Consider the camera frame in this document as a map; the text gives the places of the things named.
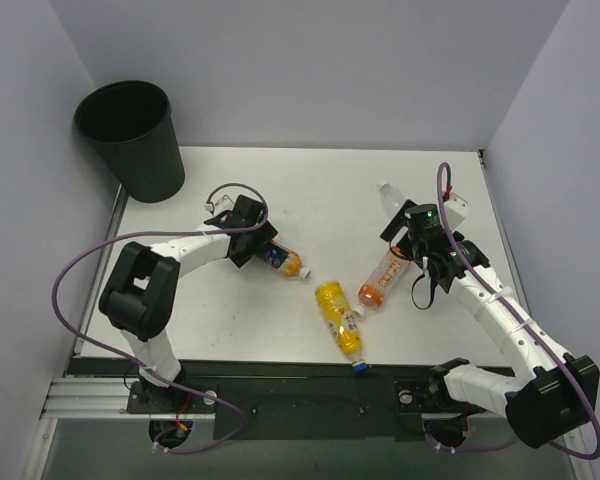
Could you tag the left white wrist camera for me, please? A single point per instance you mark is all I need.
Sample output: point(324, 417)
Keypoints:
point(223, 203)

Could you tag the clear empty water bottle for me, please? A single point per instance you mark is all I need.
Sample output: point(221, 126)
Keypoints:
point(391, 199)

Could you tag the orange label clear bottle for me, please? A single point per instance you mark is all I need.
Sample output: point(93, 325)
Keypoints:
point(375, 290)

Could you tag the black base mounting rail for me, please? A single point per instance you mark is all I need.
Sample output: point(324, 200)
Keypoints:
point(297, 401)

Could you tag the black plastic trash bin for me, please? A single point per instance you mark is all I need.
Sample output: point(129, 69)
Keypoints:
point(128, 125)

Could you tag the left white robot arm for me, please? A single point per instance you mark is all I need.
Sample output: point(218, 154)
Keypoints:
point(139, 295)

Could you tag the orange and blue bottle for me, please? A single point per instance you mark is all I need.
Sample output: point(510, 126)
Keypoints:
point(284, 260)

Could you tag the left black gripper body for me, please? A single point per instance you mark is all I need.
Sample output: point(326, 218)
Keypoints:
point(253, 244)

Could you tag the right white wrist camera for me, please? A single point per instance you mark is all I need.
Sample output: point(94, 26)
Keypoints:
point(453, 212)

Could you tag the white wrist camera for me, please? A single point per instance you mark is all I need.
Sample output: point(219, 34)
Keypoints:
point(223, 203)
point(453, 212)

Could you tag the yellow bottle with blue cap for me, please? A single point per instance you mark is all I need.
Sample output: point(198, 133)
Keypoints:
point(341, 323)

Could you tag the aluminium frame rail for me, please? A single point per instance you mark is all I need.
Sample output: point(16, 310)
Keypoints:
point(85, 398)

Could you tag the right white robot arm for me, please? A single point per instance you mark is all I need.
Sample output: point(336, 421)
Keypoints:
point(550, 392)

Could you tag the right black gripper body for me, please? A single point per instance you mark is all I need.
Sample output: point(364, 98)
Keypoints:
point(397, 226)

